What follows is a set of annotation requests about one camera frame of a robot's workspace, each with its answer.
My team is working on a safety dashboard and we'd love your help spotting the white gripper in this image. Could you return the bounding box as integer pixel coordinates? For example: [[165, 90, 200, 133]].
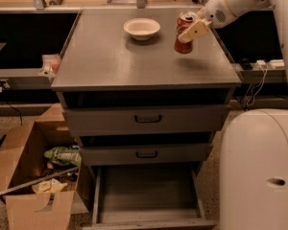
[[178, 0, 237, 43]]

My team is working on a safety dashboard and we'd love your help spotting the red coke can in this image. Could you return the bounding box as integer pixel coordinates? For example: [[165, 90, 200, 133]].
[[174, 11, 198, 54]]

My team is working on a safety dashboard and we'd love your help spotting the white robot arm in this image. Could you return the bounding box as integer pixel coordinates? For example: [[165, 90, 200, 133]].
[[179, 0, 288, 230]]

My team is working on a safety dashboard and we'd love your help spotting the top grey drawer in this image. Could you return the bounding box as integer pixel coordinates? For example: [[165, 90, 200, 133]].
[[63, 104, 229, 136]]

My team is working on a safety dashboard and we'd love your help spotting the grey drawer cabinet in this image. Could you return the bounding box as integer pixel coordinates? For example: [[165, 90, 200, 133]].
[[50, 7, 242, 230]]

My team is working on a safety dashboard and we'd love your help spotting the middle grey drawer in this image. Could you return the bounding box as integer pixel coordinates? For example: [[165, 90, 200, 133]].
[[80, 143, 212, 166]]

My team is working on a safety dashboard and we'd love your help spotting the bottom grey drawer open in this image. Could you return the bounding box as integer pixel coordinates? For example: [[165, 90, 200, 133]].
[[83, 163, 215, 230]]

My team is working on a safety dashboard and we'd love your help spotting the white paper bowl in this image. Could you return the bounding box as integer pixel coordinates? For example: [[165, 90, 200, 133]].
[[123, 18, 160, 41]]

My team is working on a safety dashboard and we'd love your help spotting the white power strip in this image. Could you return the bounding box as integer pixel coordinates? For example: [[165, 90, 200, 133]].
[[256, 59, 284, 69]]

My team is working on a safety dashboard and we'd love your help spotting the green chip bag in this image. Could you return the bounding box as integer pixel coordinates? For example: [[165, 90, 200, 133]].
[[44, 147, 82, 167]]

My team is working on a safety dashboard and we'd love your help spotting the yellow snack packet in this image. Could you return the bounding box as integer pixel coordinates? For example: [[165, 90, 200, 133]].
[[32, 178, 67, 194]]

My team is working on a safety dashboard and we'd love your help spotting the open cardboard box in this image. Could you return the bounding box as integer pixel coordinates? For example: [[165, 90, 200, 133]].
[[0, 103, 92, 230]]

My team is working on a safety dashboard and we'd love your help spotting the long grey metal bar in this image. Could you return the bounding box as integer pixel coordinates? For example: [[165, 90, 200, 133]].
[[0, 167, 79, 196]]

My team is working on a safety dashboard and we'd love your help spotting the white cables bundle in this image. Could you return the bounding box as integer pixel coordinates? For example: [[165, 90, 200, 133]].
[[243, 64, 269, 108]]

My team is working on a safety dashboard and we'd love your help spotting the black cable on floor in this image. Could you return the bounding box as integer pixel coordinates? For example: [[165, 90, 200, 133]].
[[0, 86, 24, 127]]

